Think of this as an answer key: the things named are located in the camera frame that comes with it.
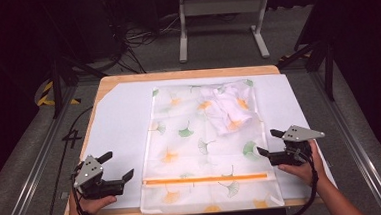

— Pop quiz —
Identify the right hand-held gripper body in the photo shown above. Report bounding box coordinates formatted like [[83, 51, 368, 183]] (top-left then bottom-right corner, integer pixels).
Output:
[[266, 122, 327, 168]]

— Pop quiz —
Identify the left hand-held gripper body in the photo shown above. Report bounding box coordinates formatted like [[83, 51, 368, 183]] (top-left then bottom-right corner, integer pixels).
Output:
[[70, 153, 126, 202]]

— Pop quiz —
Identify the translucent leaf-print zip bag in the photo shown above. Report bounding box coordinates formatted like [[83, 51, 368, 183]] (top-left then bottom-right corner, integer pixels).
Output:
[[132, 76, 286, 215]]

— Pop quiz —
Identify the person's right hand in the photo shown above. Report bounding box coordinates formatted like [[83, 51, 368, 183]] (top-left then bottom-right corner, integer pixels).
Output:
[[276, 138, 328, 190]]

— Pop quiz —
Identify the person's left hand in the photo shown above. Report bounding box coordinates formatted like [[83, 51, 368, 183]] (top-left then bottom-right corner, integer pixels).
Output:
[[61, 187, 119, 215]]

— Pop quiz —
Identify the white table mat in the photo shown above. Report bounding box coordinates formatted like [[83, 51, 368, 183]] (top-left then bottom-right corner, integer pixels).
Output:
[[76, 69, 338, 212]]

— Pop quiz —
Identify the black tape mark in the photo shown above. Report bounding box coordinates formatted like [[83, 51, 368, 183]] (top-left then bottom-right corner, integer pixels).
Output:
[[61, 128, 84, 150]]

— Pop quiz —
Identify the white folded garment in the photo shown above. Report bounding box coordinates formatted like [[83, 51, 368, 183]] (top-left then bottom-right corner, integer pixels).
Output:
[[196, 82, 255, 138]]

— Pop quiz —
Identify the black metal stand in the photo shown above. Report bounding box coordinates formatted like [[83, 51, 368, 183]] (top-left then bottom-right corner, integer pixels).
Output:
[[42, 2, 111, 120], [272, 0, 339, 106]]

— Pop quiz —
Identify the yellow black hazard tape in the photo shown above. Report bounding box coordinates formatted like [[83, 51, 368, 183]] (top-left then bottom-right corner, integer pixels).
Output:
[[35, 78, 81, 108]]

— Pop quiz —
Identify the wooden table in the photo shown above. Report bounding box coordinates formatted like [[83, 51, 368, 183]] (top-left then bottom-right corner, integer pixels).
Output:
[[54, 62, 325, 215]]

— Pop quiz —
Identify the black floor cable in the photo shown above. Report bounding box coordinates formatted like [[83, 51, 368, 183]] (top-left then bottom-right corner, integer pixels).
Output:
[[37, 105, 101, 215]]

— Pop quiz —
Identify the right hand-held gripper cable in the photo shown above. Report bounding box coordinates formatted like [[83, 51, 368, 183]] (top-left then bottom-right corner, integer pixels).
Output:
[[283, 151, 322, 215]]

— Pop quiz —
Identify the aluminium floor rail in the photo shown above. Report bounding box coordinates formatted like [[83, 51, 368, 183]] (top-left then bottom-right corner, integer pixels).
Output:
[[308, 65, 381, 215], [0, 83, 87, 215]]

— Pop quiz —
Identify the tangle of black floor cables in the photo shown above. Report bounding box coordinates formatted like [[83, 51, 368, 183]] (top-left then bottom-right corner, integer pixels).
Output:
[[103, 0, 184, 76]]

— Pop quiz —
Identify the grey metal table frame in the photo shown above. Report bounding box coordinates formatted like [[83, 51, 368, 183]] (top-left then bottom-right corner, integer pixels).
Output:
[[175, 0, 275, 64]]

